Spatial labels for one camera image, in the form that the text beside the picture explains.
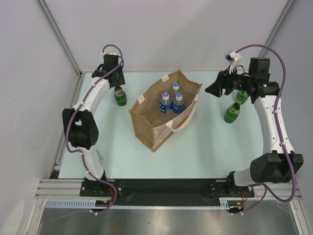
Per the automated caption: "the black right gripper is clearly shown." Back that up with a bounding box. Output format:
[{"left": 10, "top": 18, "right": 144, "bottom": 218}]
[{"left": 205, "top": 65, "right": 253, "bottom": 97}]

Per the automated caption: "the green Perrier glass bottle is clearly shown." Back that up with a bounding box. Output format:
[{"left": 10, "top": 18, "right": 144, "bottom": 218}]
[{"left": 114, "top": 86, "right": 127, "bottom": 106}]

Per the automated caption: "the blue cap plastic bottle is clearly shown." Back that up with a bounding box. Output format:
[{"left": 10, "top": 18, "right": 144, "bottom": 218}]
[{"left": 170, "top": 83, "right": 181, "bottom": 97}]

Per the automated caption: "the blue label water bottle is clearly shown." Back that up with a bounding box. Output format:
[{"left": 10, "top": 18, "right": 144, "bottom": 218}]
[{"left": 159, "top": 93, "right": 172, "bottom": 122}]

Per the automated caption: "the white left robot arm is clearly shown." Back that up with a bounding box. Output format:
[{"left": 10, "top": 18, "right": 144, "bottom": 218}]
[{"left": 62, "top": 52, "right": 125, "bottom": 196}]

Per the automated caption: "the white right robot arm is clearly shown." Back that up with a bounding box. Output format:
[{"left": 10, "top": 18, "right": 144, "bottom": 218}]
[{"left": 205, "top": 70, "right": 304, "bottom": 202}]

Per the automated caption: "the tan canvas jute bag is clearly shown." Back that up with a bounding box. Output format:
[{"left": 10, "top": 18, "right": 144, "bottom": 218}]
[{"left": 129, "top": 70, "right": 202, "bottom": 152}]

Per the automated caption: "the clear glass bottle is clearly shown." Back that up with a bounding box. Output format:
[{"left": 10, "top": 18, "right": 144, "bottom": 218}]
[{"left": 97, "top": 150, "right": 103, "bottom": 165}]

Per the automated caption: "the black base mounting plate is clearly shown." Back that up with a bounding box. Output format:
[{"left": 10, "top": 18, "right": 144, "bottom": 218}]
[{"left": 80, "top": 178, "right": 254, "bottom": 207}]

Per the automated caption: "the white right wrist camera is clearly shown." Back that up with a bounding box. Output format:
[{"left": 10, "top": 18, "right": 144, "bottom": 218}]
[{"left": 224, "top": 51, "right": 242, "bottom": 74}]

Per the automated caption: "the aluminium frame rail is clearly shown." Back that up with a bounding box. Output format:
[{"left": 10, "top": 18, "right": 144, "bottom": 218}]
[{"left": 35, "top": 178, "right": 301, "bottom": 210}]

